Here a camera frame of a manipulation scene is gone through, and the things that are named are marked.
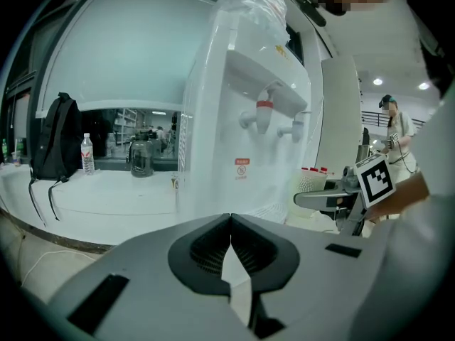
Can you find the clear red-label water bottle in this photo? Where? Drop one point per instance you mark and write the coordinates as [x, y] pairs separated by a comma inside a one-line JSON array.
[[87, 155]]

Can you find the round ceiling light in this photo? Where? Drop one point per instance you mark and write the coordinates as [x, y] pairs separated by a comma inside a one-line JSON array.
[[377, 81], [423, 86]]

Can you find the black railing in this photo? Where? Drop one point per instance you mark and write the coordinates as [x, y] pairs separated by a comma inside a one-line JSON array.
[[373, 119]]

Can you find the plastic-wrapped water bottle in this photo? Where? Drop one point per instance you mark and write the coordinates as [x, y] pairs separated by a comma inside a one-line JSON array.
[[252, 9]]

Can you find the black backpack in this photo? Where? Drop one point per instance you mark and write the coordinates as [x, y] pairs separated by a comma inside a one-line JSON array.
[[57, 137]]

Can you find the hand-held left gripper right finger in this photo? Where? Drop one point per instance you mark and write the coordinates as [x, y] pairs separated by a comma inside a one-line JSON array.
[[313, 279]]

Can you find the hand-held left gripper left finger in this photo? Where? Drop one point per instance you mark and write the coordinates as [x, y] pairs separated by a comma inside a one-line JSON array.
[[142, 279]]

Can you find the white perforated basket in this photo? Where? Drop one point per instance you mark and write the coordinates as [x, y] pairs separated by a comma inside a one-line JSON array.
[[313, 181]]

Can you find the frosted window pane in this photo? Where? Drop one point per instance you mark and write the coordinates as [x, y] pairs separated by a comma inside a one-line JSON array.
[[131, 48]]

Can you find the person's right forearm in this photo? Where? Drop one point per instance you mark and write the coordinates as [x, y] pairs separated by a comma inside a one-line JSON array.
[[405, 194]]

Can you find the green bottle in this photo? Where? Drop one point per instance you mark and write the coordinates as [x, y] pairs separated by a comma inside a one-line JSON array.
[[4, 151]]

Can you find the black head-worn camera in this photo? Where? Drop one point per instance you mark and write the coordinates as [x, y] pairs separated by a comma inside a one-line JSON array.
[[309, 7]]

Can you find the small clear drink cup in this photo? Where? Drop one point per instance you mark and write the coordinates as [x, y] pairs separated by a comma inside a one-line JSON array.
[[16, 158]]

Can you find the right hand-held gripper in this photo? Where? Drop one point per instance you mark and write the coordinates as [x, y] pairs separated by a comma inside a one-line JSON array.
[[375, 181]]

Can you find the white water dispenser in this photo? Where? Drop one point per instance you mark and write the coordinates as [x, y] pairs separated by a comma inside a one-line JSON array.
[[220, 155]]

